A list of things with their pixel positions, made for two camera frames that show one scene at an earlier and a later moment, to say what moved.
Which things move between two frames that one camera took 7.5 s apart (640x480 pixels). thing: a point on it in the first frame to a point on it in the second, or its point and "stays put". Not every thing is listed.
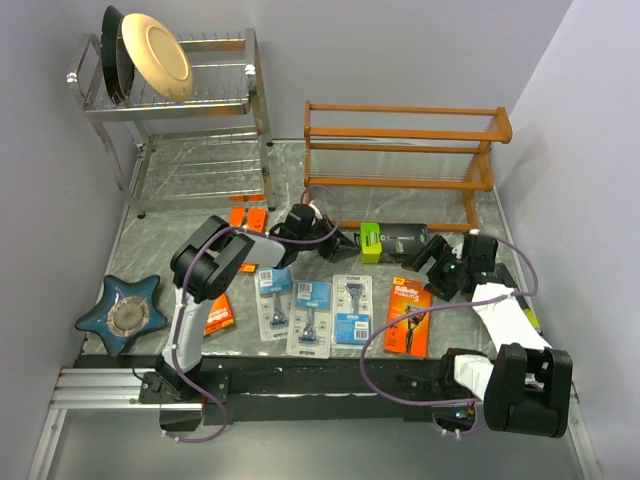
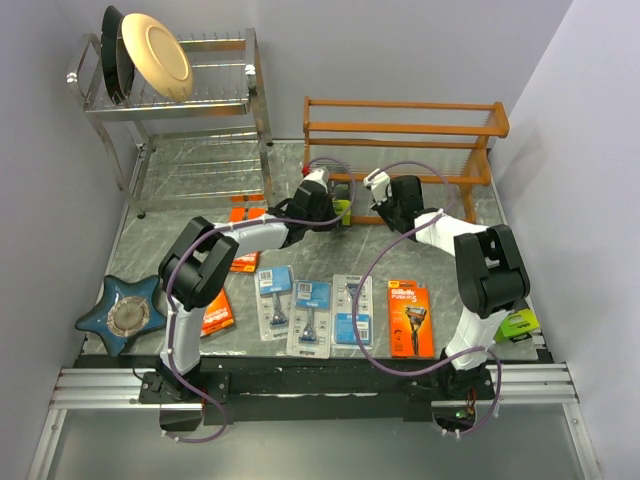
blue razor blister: (273, 291) stays put
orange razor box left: (220, 315) stays put
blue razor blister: (352, 311) stays put
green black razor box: (390, 242) to (341, 201)
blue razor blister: (310, 319) stays put
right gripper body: (444, 274) to (388, 210)
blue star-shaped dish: (124, 310) stays put
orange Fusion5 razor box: (410, 336) stays put
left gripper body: (322, 224) to (324, 210)
